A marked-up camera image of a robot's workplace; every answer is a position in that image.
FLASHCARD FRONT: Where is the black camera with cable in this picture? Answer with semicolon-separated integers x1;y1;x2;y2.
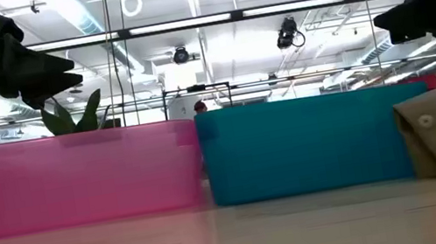
272;14;307;52

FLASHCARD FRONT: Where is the blue plastic bin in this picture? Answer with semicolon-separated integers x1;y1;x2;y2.
193;74;436;211

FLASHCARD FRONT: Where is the black aluminium rig frame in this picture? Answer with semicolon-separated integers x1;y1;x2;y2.
25;0;367;57

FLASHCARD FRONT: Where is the red background bin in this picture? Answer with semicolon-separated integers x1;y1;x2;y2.
399;73;436;94

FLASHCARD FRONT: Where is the black background rig frame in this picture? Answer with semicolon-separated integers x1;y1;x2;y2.
159;79;236;122

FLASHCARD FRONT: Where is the white hanging ring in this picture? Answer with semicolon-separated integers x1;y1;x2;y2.
119;0;146;19

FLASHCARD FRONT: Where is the black overhead camera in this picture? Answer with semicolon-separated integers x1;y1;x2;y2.
170;45;192;66

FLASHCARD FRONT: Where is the thin hanging cable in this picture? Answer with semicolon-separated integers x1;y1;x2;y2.
92;0;131;129
362;0;387;87
115;0;144;126

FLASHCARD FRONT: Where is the white LED light strip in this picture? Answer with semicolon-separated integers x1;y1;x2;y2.
129;12;232;37
243;0;346;19
27;31;120;53

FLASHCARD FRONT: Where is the pink translucent plastic bin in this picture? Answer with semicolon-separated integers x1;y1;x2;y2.
0;109;211;241

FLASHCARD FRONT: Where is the person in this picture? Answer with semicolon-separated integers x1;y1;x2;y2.
192;99;209;115

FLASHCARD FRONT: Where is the green plant in white pot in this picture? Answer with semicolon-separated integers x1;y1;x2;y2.
38;87;108;139

